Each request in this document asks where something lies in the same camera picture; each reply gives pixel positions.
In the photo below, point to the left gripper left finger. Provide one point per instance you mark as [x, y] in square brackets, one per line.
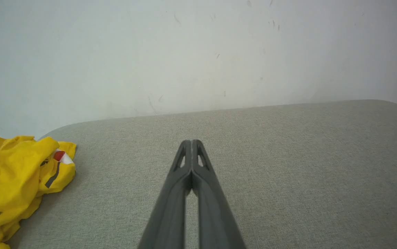
[170, 207]

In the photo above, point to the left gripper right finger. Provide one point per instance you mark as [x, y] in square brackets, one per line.
[212, 214]

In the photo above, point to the yellow garment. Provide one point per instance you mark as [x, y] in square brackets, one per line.
[8, 180]

